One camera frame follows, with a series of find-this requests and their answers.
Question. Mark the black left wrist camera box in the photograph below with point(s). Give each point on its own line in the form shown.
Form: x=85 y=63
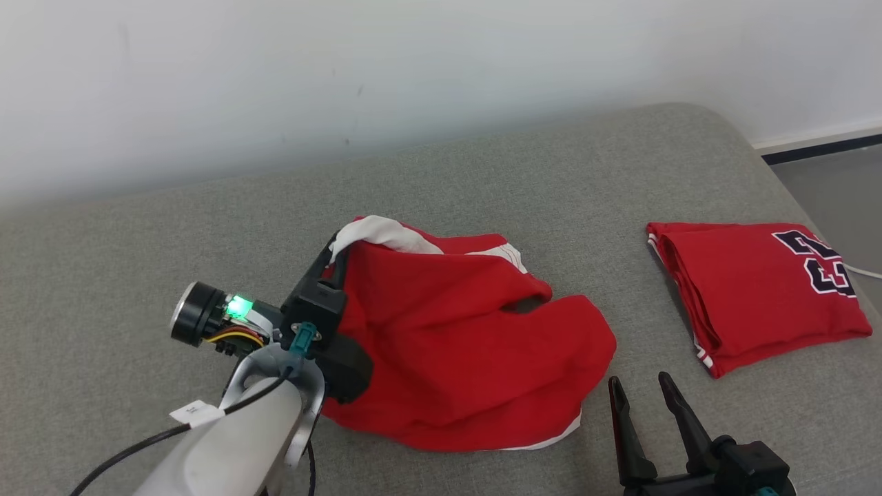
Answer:
x=313 y=306

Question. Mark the red garment with white band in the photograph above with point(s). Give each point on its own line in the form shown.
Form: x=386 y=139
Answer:
x=455 y=344

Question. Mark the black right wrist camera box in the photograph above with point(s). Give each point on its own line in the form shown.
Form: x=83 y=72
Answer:
x=751 y=468

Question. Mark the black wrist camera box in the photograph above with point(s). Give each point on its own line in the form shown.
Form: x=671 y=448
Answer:
x=313 y=306
x=751 y=468

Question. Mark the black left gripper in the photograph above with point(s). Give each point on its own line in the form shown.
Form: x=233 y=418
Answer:
x=348 y=372

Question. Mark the red jersey with number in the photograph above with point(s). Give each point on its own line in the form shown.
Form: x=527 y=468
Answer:
x=751 y=289

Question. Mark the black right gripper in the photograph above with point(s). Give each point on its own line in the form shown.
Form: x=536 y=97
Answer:
x=675 y=488

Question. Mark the dark skirting board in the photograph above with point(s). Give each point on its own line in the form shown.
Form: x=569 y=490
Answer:
x=827 y=148

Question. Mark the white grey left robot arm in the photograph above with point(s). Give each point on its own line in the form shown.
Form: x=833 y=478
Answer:
x=227 y=451

